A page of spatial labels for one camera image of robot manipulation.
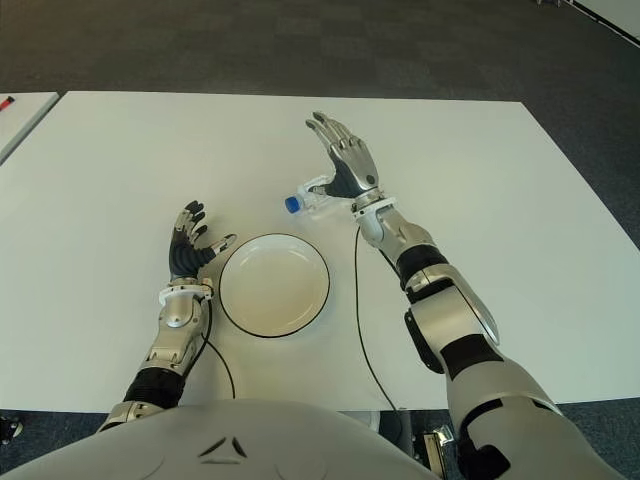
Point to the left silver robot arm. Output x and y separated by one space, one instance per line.
175 320

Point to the metal table foot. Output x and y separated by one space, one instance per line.
435 450

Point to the black table leg base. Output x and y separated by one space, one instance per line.
395 425

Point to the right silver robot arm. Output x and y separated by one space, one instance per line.
450 310

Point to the black table foot caster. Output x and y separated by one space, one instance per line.
10 429

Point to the grey chair base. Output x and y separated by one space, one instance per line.
550 3

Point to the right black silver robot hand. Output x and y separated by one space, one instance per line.
357 165

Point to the white side table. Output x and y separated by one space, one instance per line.
22 120

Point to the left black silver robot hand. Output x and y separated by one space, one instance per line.
182 257

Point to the grey robot torso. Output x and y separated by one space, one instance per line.
225 440

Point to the clear water bottle blue cap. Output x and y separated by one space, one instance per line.
291 204

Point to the white plate black rim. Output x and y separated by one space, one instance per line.
274 285

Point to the red black marker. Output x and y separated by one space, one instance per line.
6 104

